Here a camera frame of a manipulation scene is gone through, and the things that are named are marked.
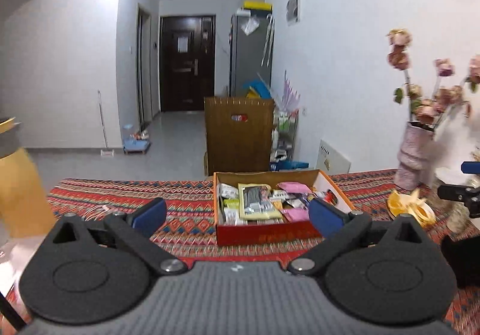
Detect brown wooden chair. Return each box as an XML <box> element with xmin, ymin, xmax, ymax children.
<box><xmin>204</xmin><ymin>97</ymin><xmax>274</xmax><ymax>176</ymax></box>

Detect wall electrical panel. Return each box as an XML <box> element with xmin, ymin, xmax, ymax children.
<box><xmin>286</xmin><ymin>0</ymin><xmax>301</xmax><ymax>25</ymax></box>

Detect grey refrigerator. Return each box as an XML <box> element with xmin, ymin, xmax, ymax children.
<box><xmin>229</xmin><ymin>10</ymin><xmax>274</xmax><ymax>97</ymax></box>

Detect dried pink roses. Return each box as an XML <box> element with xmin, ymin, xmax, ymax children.
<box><xmin>385</xmin><ymin>28</ymin><xmax>480</xmax><ymax>130</ymax></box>

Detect wire storage rack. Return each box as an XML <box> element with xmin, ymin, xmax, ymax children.
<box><xmin>270</xmin><ymin>109</ymin><xmax>299</xmax><ymax>163</ymax></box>

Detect floral small vase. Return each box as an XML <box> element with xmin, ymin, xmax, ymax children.
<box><xmin>433</xmin><ymin>161</ymin><xmax>479</xmax><ymax>234</ymax></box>

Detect white cracker snack packet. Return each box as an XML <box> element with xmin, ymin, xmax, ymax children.
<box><xmin>223</xmin><ymin>208</ymin><xmax>247</xmax><ymax>226</ymax></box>

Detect black cloth bag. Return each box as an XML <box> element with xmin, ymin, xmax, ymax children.
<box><xmin>440</xmin><ymin>236</ymin><xmax>480</xmax><ymax>289</ymax></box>

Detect white silver snack packet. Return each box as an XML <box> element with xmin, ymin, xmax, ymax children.
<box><xmin>220</xmin><ymin>183</ymin><xmax>239</xmax><ymax>199</ymax></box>

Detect small blue floor stool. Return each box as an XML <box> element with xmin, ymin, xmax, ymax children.
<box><xmin>122</xmin><ymin>124</ymin><xmax>151</xmax><ymax>154</ymax></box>

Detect yellow box on fridge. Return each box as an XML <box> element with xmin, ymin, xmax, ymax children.
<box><xmin>242</xmin><ymin>0</ymin><xmax>272</xmax><ymax>12</ymax></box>

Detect dark entrance door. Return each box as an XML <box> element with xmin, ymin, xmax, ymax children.
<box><xmin>160</xmin><ymin>15</ymin><xmax>216</xmax><ymax>112</ymax></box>

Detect white earphone cable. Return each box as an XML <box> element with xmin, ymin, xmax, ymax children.
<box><xmin>82</xmin><ymin>202</ymin><xmax>113</xmax><ymax>220</ymax></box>

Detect red cardboard snack box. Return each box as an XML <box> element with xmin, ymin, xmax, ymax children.
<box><xmin>213</xmin><ymin>170</ymin><xmax>354</xmax><ymax>247</ymax></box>

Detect patterned red tablecloth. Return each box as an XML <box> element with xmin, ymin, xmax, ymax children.
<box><xmin>0</xmin><ymin>168</ymin><xmax>480</xmax><ymax>335</ymax></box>

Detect plate of orange peels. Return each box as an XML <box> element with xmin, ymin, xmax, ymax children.
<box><xmin>386</xmin><ymin>188</ymin><xmax>437</xmax><ymax>229</ymax></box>

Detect long green snack bar pack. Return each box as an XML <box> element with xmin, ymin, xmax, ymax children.
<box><xmin>238</xmin><ymin>184</ymin><xmax>282</xmax><ymax>221</ymax></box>

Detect pink snack packet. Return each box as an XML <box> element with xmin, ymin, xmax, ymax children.
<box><xmin>281</xmin><ymin>208</ymin><xmax>309</xmax><ymax>223</ymax></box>
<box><xmin>277</xmin><ymin>181</ymin><xmax>312</xmax><ymax>194</ymax></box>

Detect pink ceramic vase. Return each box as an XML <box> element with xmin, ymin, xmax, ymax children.
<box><xmin>394</xmin><ymin>121</ymin><xmax>434</xmax><ymax>190</ymax></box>

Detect yellow thermos jug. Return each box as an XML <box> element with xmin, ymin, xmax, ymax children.
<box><xmin>0</xmin><ymin>117</ymin><xmax>55</xmax><ymax>238</ymax></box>

